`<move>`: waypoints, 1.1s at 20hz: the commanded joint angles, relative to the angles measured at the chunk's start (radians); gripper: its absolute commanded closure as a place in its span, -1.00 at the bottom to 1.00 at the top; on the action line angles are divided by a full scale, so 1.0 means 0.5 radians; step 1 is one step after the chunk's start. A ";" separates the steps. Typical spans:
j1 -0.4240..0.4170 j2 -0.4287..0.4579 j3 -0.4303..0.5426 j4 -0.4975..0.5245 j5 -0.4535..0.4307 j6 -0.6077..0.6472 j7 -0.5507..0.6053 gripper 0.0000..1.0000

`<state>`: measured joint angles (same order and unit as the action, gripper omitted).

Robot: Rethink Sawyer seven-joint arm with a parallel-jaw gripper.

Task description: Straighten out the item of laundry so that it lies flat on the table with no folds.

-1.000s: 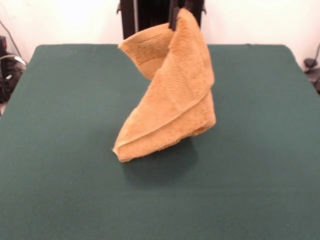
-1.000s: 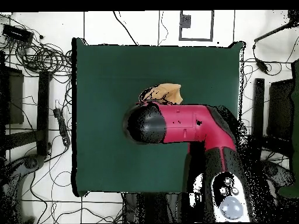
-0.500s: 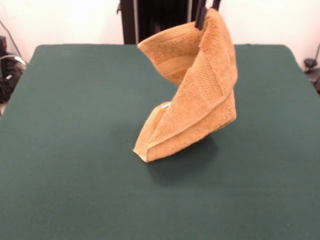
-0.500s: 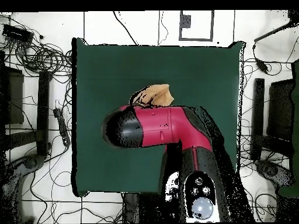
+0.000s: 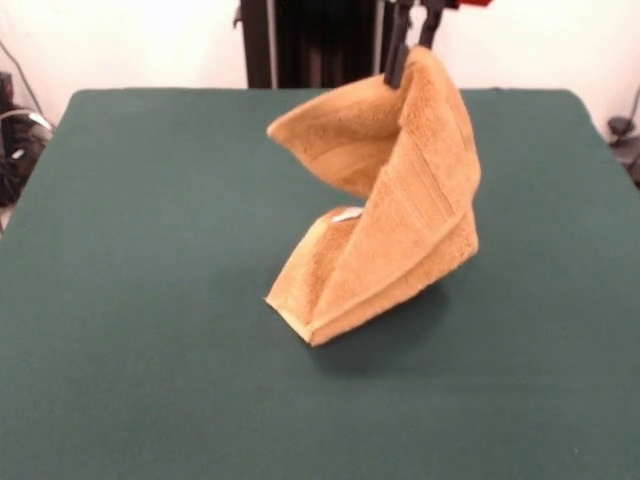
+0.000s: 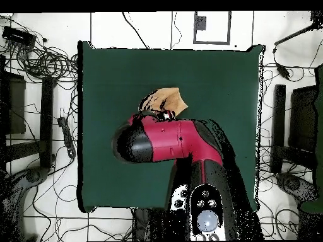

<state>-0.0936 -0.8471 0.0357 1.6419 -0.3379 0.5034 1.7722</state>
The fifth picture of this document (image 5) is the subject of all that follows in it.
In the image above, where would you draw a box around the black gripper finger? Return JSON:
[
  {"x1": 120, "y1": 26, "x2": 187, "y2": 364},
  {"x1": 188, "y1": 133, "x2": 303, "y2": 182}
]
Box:
[
  {"x1": 417, "y1": 0, "x2": 447, "y2": 51},
  {"x1": 383, "y1": 0, "x2": 413, "y2": 88}
]

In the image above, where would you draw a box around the tan terry towel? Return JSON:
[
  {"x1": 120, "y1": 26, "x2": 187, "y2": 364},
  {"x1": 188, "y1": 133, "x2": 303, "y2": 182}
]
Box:
[{"x1": 263, "y1": 44, "x2": 482, "y2": 349}]

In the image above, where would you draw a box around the dark green tablecloth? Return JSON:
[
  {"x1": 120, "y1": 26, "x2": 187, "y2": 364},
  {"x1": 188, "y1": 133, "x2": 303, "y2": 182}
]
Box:
[{"x1": 0, "y1": 87, "x2": 640, "y2": 480}]

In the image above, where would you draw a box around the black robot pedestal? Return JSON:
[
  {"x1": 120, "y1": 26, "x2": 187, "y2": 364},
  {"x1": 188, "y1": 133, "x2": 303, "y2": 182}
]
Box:
[{"x1": 232, "y1": 0, "x2": 415, "y2": 90}]

